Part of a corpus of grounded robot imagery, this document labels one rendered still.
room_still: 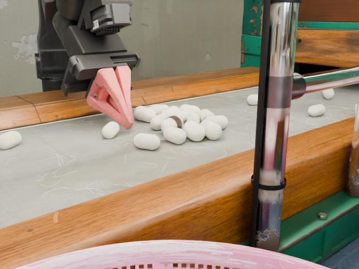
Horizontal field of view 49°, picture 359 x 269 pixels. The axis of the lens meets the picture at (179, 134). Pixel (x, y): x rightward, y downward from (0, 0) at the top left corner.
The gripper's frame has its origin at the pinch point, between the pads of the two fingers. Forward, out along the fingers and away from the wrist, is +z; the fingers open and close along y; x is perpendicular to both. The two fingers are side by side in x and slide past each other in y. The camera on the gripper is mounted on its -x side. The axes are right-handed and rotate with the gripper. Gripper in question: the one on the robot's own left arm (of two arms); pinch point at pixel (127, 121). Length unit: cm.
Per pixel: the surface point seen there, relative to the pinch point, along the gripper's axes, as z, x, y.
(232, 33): -79, 63, 127
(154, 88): -10.8, 8.5, 14.3
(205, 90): -8.7, 8.5, 25.4
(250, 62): -19, 14, 52
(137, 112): -2.8, 2.8, 4.0
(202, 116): 3.0, -2.2, 9.8
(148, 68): -116, 127, 122
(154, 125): 1.7, -0.6, 3.0
